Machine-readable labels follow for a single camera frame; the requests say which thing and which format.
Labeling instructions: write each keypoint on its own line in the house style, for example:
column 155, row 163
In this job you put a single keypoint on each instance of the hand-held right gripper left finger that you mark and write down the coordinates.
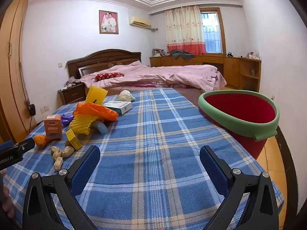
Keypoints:
column 84, row 175

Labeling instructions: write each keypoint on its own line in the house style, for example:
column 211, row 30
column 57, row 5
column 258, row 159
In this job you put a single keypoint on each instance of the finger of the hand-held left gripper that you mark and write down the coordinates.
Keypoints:
column 25, row 144

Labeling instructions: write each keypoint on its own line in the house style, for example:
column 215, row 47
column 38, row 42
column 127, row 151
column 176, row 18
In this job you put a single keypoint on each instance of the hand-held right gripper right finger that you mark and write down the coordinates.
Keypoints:
column 213, row 172

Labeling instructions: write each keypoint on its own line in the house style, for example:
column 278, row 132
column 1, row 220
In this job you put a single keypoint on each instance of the orange knitted ball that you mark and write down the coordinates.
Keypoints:
column 40, row 140

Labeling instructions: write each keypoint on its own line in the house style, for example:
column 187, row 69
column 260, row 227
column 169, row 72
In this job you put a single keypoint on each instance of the orange carton box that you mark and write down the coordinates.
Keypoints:
column 52, row 128

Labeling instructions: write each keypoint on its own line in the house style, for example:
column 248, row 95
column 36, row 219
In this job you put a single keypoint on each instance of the small yellow box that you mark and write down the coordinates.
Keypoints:
column 73, row 140

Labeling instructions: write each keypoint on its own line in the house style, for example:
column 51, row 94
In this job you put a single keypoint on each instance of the purple wrapper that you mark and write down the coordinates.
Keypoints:
column 66, row 119

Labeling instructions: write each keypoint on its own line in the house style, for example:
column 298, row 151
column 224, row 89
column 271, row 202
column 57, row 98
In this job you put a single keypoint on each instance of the light blue tube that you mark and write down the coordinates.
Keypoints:
column 102, row 128

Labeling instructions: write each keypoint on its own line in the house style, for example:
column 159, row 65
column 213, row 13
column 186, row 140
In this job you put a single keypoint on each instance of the orange plastic bag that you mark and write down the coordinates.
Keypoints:
column 96, row 110

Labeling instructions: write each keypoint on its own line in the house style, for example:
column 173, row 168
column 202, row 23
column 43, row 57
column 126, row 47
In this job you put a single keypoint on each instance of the red bucket with green rim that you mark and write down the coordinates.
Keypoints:
column 239, row 110

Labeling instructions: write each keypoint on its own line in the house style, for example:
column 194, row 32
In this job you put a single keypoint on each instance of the white and green box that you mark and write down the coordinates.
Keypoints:
column 120, row 107

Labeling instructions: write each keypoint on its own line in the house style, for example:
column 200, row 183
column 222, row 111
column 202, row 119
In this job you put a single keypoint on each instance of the yellow plastic toy piece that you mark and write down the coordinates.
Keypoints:
column 96, row 94

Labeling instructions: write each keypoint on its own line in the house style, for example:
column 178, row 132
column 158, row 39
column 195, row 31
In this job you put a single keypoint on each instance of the white cloth toy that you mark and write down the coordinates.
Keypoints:
column 126, row 95

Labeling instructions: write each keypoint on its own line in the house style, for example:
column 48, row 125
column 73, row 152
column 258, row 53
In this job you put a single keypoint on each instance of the person's left hand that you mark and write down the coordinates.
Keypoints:
column 7, row 204

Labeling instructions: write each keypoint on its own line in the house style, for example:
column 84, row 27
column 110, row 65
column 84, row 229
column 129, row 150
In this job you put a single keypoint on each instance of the black power adapter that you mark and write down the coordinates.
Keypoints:
column 32, row 109

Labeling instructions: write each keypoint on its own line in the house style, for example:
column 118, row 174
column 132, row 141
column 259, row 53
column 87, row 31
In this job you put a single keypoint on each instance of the blue plaid tablecloth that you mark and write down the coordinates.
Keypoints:
column 156, row 136

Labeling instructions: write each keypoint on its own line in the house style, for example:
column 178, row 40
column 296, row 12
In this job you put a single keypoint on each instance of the dark wooden nightstand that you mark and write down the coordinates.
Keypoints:
column 72, row 94

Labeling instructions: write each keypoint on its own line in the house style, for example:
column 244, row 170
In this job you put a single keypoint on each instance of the crumpled cloth on nightstand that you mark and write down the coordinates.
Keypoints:
column 72, row 81

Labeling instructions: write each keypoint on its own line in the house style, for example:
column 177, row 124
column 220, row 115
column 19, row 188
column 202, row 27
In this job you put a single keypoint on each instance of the wooden wardrobe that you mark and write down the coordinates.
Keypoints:
column 12, row 64

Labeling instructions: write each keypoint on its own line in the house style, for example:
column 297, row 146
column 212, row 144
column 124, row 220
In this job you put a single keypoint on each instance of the red floral pillow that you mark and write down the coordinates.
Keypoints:
column 109, row 76

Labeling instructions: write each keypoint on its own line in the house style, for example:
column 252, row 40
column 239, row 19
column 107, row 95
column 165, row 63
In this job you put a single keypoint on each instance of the wooden desk cabinet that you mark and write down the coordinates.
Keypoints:
column 230, row 67

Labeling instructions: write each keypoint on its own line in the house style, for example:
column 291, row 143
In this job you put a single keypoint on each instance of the pink quilt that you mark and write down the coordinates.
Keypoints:
column 168, row 74

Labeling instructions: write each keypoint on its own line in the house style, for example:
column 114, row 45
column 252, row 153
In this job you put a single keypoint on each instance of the wooden bed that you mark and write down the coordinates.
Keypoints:
column 105, row 58

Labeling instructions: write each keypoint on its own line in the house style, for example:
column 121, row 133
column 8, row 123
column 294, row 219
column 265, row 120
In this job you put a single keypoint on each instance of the dark grey clothes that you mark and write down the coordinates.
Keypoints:
column 181, row 54

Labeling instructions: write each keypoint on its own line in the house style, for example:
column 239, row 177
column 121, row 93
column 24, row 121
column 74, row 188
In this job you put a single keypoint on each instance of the pink and white containers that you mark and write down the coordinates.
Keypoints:
column 253, row 55

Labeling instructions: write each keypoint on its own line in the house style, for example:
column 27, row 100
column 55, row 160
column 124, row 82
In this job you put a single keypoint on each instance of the barred window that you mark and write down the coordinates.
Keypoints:
column 212, row 31

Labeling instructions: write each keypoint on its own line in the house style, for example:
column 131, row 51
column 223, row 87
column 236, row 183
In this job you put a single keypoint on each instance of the floral curtain with red hem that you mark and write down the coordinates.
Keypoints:
column 183, row 28

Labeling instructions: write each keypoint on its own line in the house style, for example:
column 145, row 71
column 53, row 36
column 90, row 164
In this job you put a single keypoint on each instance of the wall power socket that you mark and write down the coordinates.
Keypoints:
column 44, row 108

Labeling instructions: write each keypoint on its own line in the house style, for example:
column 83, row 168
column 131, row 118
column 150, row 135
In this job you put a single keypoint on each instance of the framed wall photo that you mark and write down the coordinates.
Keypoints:
column 108, row 22

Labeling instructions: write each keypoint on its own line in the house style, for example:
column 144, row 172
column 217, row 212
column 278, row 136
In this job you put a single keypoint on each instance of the wall air conditioner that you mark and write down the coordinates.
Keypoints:
column 139, row 21

